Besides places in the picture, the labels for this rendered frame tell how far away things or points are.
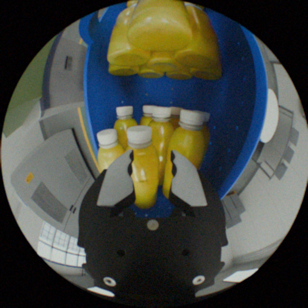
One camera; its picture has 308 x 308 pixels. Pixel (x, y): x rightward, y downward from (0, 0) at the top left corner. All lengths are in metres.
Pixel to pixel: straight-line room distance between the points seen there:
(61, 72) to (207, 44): 0.34
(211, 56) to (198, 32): 0.04
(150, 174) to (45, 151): 1.49
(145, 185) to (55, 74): 0.37
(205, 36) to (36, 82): 0.28
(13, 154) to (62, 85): 2.44
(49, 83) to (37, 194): 1.36
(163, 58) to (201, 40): 0.07
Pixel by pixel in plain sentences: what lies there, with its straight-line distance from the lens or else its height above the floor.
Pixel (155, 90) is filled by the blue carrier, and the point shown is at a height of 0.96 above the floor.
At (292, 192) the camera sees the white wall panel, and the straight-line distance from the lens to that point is 3.52.
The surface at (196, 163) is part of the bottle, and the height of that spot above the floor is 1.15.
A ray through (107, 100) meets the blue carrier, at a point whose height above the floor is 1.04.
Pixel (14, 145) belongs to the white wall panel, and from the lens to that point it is 2.70.
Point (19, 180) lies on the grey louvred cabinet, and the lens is 1.45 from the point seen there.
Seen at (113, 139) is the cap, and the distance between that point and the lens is 0.17.
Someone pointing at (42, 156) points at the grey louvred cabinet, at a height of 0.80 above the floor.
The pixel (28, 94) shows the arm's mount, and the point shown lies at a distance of 0.24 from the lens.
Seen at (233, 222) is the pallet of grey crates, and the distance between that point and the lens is 3.33.
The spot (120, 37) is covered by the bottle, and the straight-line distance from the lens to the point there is 0.17.
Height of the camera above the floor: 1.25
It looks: 58 degrees down
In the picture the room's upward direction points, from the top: 179 degrees clockwise
